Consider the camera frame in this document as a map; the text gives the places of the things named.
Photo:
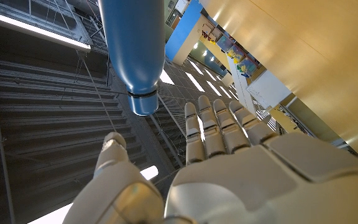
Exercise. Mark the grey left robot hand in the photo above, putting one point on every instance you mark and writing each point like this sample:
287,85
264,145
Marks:
244,186

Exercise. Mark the blue bottle cap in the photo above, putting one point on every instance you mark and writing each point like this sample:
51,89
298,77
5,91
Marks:
143,104

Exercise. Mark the blue metal bottle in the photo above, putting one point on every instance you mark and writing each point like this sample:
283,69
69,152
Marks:
135,43

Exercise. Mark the white board panel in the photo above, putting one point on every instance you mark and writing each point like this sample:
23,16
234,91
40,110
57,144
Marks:
267,88

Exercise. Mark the blue panel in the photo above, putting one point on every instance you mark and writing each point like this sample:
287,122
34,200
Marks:
182,31

